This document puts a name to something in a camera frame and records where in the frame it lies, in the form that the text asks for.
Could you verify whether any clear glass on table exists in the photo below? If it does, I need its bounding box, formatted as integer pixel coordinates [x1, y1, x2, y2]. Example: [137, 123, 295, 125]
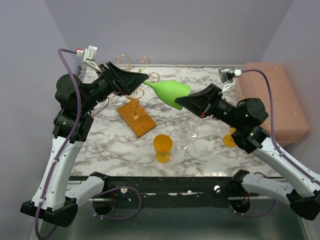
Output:
[216, 126, 225, 135]

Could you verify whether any pink plastic storage box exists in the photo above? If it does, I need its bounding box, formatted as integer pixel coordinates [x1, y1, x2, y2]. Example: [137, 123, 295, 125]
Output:
[234, 62, 310, 147]

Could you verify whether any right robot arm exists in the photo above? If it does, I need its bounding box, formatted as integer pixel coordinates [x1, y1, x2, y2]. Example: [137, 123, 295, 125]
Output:
[175, 84, 320, 221]

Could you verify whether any orange wine glass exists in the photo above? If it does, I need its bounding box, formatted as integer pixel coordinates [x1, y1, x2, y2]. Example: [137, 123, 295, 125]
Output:
[153, 134, 173, 164]
[222, 127, 237, 148]

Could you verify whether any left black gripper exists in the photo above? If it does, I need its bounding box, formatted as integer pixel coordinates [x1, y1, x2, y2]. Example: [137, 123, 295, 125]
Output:
[80, 60, 148, 113]

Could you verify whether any black mounting rail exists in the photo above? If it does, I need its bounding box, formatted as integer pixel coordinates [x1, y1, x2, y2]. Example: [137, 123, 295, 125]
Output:
[91, 171, 248, 210]

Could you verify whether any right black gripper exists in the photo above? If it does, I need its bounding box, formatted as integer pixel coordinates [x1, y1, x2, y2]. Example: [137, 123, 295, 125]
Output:
[175, 83, 243, 129]

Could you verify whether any gold wire glass rack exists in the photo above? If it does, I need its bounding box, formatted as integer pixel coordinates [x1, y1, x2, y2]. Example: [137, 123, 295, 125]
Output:
[109, 54, 161, 121]

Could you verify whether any clear wine glass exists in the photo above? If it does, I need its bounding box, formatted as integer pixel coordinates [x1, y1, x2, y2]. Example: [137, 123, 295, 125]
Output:
[176, 122, 193, 150]
[190, 125, 199, 139]

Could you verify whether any wooden rack base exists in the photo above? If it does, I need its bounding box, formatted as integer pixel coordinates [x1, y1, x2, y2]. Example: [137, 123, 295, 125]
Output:
[117, 100, 157, 138]

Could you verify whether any green wine glass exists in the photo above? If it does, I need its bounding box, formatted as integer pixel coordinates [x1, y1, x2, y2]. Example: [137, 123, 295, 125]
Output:
[143, 72, 191, 111]

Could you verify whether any orange wine glass on table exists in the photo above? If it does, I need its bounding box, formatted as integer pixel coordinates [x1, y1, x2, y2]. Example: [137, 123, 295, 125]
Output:
[222, 127, 237, 148]

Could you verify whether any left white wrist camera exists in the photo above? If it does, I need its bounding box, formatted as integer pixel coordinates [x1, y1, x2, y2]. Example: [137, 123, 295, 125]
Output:
[75, 45, 101, 73]

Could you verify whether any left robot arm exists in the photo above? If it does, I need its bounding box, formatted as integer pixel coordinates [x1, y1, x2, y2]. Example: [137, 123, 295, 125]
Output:
[20, 61, 149, 228]

